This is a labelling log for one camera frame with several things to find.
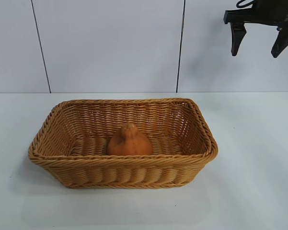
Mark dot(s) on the tan woven wicker basket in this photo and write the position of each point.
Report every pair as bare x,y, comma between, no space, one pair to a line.
124,170

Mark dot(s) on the orange-brown bread bun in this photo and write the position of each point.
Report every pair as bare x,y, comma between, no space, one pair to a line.
131,143

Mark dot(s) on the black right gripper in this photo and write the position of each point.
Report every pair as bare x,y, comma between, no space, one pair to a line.
273,14

